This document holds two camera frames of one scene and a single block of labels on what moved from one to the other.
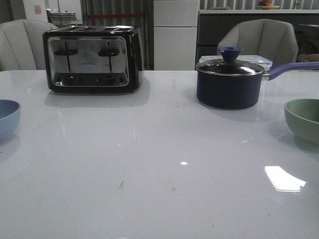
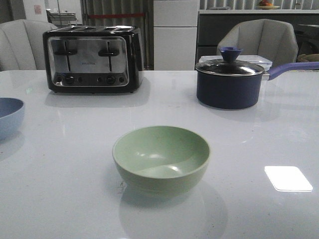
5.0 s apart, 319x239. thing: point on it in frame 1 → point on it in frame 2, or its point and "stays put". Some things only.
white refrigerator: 175,31 stays put
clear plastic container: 266,63 stays put
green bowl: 302,116 → 161,160
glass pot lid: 229,65 stays put
